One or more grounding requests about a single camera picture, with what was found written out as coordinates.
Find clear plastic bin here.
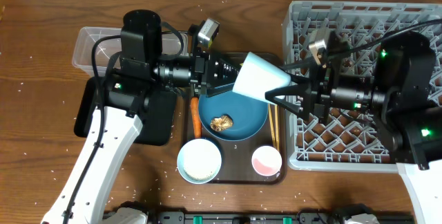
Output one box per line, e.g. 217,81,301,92
72,27,180,77

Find brown serving tray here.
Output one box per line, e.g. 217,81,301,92
202,114,287,185

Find left wooden chopstick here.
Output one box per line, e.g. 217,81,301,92
268,104,277,148

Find blue plate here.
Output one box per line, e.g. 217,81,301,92
198,91,268,141

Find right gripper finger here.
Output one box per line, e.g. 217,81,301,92
265,84,304,113
280,65,310,84

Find brown food scrap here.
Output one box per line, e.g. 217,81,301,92
210,115,233,132

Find light blue rice bowl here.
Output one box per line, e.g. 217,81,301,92
177,138,222,185

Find orange carrot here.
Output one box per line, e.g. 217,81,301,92
190,97,202,139

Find pink small cup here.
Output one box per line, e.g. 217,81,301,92
251,146,282,176

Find grey dishwasher rack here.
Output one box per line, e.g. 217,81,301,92
282,1,441,174

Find black tray bin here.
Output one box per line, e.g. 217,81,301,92
73,77,177,146

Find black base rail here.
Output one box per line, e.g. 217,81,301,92
103,201,415,224

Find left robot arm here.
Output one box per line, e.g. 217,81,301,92
42,10,240,223

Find light blue cup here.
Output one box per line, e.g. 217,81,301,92
232,52,291,104

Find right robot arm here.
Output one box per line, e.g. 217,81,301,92
265,29,441,223

